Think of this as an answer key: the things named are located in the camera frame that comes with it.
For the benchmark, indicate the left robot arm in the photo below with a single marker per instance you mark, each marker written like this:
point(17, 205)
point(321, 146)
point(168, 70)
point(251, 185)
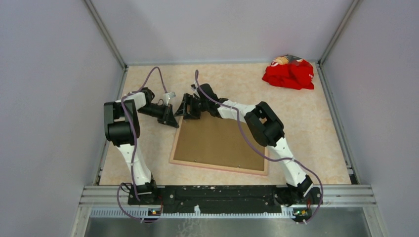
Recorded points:
point(121, 127)

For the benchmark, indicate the aluminium rail with cable duct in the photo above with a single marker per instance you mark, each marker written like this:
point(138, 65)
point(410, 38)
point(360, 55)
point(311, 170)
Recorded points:
point(345, 210)

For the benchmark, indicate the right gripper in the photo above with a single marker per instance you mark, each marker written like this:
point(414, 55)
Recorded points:
point(188, 100)

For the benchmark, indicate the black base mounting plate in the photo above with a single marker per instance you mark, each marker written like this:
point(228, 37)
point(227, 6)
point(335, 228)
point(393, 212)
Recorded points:
point(234, 199)

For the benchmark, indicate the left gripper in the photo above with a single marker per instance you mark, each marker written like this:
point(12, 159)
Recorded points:
point(168, 116)

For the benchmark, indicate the pink wooden picture frame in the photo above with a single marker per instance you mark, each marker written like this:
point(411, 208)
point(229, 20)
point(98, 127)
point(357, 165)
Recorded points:
point(173, 153)

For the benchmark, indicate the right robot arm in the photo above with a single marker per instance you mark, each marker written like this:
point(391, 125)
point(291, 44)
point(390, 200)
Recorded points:
point(220, 133)

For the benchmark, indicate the red crumpled cloth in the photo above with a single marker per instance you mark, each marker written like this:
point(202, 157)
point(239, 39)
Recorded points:
point(289, 71)

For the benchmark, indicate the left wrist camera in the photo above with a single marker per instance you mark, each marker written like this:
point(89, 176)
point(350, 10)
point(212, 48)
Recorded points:
point(167, 97)

